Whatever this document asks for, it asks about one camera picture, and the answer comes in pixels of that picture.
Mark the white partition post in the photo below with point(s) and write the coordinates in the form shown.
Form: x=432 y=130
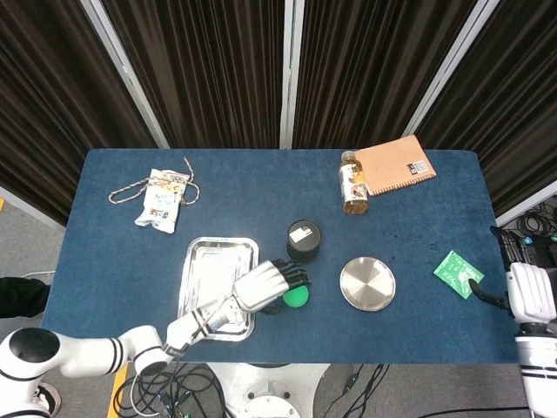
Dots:
x=451 y=65
x=290 y=74
x=125 y=72

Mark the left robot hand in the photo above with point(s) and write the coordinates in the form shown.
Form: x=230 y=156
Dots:
x=261 y=287

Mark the tan spiral notebook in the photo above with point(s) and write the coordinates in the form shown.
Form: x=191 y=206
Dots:
x=396 y=165

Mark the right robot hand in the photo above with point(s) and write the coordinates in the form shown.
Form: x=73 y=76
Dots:
x=533 y=291

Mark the white partition base rail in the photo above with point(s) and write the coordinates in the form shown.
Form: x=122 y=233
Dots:
x=526 y=204
x=32 y=209

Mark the black power strip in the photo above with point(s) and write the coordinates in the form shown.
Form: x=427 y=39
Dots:
x=544 y=240

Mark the blue fabric table cover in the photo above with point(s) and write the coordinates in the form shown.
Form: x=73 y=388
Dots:
x=283 y=204

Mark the white printed snack bag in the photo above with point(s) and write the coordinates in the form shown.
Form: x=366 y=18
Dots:
x=161 y=204

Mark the person in black clothing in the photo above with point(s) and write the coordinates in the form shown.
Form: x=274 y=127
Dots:
x=22 y=296

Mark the round steel plate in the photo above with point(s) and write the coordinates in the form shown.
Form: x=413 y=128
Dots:
x=367 y=284

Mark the green rubber ball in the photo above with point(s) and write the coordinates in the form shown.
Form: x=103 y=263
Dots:
x=298 y=299

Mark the black cylindrical canister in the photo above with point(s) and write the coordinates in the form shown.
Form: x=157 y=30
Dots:
x=303 y=237

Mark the green sachet packet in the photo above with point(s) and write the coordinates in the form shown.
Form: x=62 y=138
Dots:
x=452 y=270

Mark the dark brown pleated curtain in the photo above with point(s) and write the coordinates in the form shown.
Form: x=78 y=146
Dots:
x=209 y=65
x=370 y=65
x=513 y=109
x=52 y=109

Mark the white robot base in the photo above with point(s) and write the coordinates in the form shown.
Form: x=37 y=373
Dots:
x=265 y=392

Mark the amber tea bottle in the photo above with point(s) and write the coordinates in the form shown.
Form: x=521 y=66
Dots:
x=354 y=196

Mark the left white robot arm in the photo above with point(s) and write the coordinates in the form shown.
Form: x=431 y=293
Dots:
x=87 y=352

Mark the rectangular steel tray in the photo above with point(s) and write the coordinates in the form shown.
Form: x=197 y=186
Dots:
x=209 y=270

